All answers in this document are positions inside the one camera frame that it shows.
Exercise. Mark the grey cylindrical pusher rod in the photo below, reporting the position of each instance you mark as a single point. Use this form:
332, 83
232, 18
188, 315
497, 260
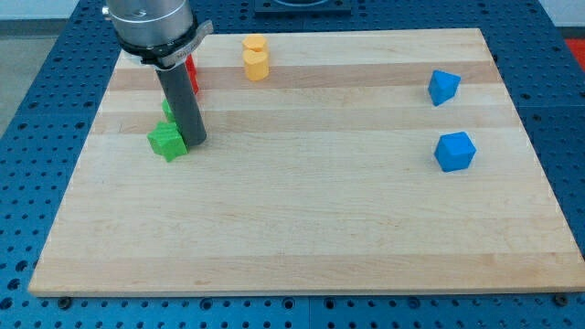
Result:
182, 100

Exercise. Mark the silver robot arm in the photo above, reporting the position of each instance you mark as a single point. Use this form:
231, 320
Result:
163, 34

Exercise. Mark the yellow heart block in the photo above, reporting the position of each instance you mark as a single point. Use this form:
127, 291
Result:
256, 64

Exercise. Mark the blue triangle block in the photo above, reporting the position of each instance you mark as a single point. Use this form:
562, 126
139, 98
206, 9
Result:
443, 86

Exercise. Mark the green block behind rod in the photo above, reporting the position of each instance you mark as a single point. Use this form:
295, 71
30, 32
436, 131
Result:
167, 111

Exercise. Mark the red block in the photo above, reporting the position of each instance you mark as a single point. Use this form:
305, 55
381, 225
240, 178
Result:
192, 73

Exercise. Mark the green star block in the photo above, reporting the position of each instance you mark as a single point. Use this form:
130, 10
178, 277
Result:
166, 140

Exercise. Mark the yellow round block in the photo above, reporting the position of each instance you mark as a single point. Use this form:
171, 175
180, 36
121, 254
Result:
256, 43

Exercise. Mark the wooden board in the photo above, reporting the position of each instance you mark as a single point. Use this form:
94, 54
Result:
320, 179

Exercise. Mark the blue cube block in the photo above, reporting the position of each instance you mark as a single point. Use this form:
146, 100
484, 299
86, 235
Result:
454, 151

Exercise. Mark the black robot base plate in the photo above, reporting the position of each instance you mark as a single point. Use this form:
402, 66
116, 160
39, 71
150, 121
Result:
301, 7

